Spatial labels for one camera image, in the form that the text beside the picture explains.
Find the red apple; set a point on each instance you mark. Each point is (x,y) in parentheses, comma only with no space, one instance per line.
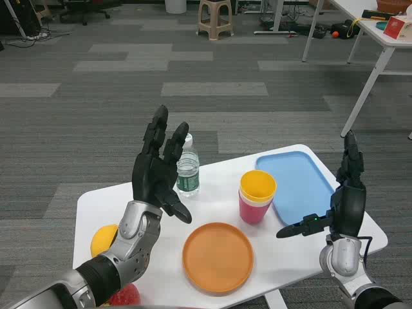
(128,296)

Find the clear plastic water bottle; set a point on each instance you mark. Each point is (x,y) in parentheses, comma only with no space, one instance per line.
(189,180)

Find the yellow plastic cup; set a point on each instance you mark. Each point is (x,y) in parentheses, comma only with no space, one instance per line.
(257,186)

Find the white plastic cup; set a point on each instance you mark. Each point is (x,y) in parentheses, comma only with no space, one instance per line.
(245,200)

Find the beige plastic stool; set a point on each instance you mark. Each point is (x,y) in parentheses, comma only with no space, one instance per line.
(215,27)

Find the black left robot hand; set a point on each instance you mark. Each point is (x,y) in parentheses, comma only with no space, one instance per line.
(151,180)

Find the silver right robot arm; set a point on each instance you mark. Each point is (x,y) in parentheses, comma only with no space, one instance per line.
(342,257)

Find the orange round plate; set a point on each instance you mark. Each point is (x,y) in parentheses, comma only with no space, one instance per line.
(218,257)

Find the large white desk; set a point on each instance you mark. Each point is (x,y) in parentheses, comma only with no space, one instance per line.
(354,6)

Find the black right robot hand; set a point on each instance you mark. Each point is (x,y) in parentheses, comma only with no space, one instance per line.
(351,206)

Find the black and yellow tool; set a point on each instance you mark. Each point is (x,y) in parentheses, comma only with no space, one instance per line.
(375,14)

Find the black bag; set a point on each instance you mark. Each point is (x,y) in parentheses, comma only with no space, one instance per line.
(341,27)

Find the teal round lid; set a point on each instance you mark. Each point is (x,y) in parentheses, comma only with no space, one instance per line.
(382,25)

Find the black office chair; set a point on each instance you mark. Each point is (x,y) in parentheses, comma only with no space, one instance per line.
(83,11)

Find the yellow lemon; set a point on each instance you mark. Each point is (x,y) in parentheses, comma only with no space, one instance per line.
(101,239)

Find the white desk frame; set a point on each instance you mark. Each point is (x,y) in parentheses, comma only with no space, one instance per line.
(277,16)

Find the brown wicker basket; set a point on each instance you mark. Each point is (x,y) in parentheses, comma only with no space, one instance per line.
(392,4)

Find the white power strip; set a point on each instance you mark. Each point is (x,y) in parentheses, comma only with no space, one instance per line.
(37,36)

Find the pink plastic cup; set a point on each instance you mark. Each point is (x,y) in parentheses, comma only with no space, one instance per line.
(254,214)

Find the white table leg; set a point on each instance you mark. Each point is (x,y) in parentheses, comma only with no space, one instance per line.
(277,301)

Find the red cardboard box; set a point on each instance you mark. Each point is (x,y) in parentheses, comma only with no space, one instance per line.
(397,28)

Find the blue plastic tray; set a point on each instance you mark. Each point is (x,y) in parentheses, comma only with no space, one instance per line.
(296,183)

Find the white waste bin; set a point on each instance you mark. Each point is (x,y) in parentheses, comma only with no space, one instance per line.
(175,6)

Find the small orange ball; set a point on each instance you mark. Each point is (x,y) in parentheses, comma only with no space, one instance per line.
(335,34)

